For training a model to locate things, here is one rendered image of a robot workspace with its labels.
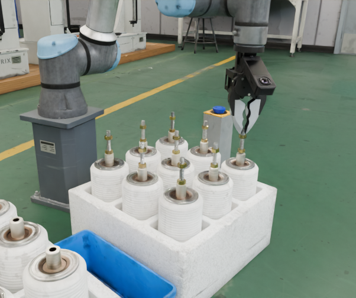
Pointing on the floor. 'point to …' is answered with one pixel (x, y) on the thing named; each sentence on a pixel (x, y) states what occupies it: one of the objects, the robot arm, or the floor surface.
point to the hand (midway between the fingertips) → (244, 129)
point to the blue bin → (117, 268)
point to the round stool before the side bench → (203, 33)
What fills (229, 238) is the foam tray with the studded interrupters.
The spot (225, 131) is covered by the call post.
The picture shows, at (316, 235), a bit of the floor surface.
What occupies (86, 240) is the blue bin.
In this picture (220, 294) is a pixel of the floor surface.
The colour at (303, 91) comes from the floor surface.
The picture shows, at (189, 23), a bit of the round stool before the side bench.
